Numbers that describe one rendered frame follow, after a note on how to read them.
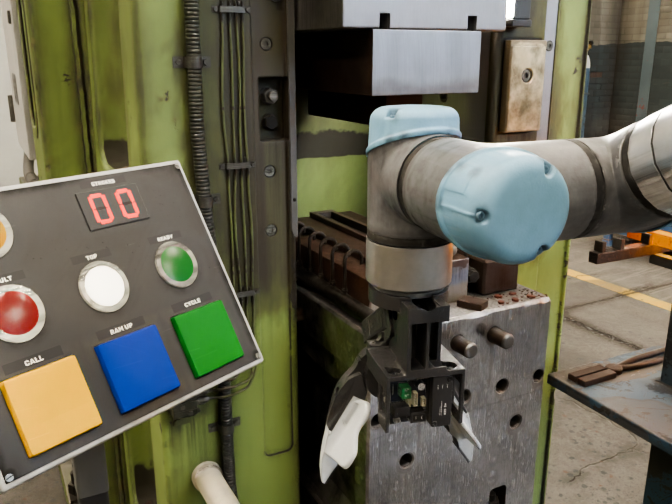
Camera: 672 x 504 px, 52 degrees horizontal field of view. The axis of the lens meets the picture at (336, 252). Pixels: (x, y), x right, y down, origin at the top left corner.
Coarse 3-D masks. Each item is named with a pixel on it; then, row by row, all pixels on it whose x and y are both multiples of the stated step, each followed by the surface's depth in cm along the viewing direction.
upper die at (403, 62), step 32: (320, 32) 113; (352, 32) 104; (384, 32) 99; (416, 32) 102; (448, 32) 105; (480, 32) 107; (320, 64) 114; (352, 64) 105; (384, 64) 101; (416, 64) 103; (448, 64) 106
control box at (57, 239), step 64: (0, 192) 69; (64, 192) 74; (0, 256) 67; (64, 256) 72; (128, 256) 77; (192, 256) 83; (64, 320) 69; (128, 320) 74; (192, 384) 77; (0, 448) 61; (64, 448) 65
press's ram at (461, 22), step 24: (312, 0) 103; (336, 0) 97; (360, 0) 96; (384, 0) 98; (408, 0) 100; (432, 0) 102; (456, 0) 104; (480, 0) 106; (504, 0) 108; (312, 24) 104; (336, 24) 98; (360, 24) 97; (384, 24) 101; (408, 24) 101; (432, 24) 103; (456, 24) 105; (480, 24) 107; (504, 24) 109
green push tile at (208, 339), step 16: (208, 304) 82; (176, 320) 78; (192, 320) 79; (208, 320) 81; (224, 320) 83; (192, 336) 79; (208, 336) 80; (224, 336) 82; (192, 352) 78; (208, 352) 79; (224, 352) 81; (240, 352) 83; (192, 368) 78; (208, 368) 79
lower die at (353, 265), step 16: (304, 224) 142; (320, 224) 142; (336, 224) 138; (304, 240) 133; (320, 240) 133; (352, 240) 130; (304, 256) 130; (336, 256) 123; (352, 256) 123; (464, 256) 119; (336, 272) 119; (352, 272) 114; (464, 272) 118; (352, 288) 115; (464, 288) 119; (368, 304) 110
